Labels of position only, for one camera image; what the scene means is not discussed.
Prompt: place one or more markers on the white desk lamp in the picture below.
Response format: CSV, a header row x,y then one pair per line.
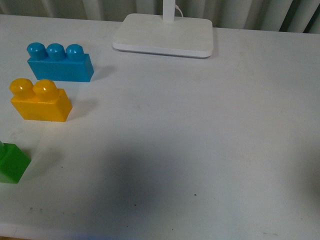
x,y
165,34

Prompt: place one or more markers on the blue three-stud block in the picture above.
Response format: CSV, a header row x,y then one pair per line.
x,y
57,63

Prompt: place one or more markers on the grey-white curtain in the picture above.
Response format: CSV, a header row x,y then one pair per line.
x,y
296,16

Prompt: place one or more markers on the green block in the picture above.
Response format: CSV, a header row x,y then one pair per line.
x,y
13,163

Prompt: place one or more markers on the yellow two-stud block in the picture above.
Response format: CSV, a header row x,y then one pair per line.
x,y
41,101

